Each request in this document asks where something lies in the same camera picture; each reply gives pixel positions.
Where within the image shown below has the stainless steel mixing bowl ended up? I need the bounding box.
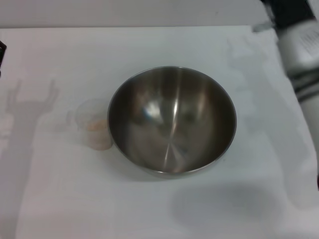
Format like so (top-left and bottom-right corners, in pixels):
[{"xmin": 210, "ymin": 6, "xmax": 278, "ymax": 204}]
[{"xmin": 107, "ymin": 65, "xmax": 238, "ymax": 179}]

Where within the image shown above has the clear plastic measuring cup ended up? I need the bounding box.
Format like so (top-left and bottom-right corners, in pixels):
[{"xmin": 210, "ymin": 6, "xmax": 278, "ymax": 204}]
[{"xmin": 66, "ymin": 98, "xmax": 113, "ymax": 151}]

